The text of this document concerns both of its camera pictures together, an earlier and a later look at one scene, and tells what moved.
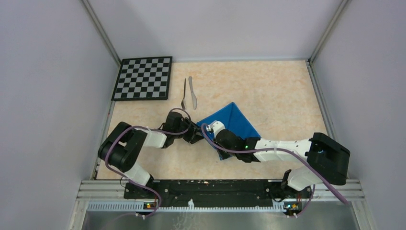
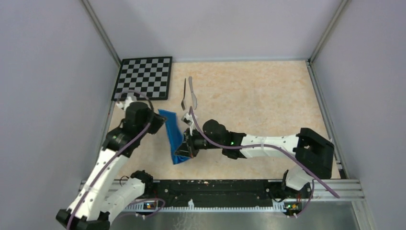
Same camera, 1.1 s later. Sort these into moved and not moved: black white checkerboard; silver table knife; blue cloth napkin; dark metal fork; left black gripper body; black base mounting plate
Moved: blue cloth napkin; left black gripper body
Not moved: black white checkerboard; silver table knife; black base mounting plate; dark metal fork
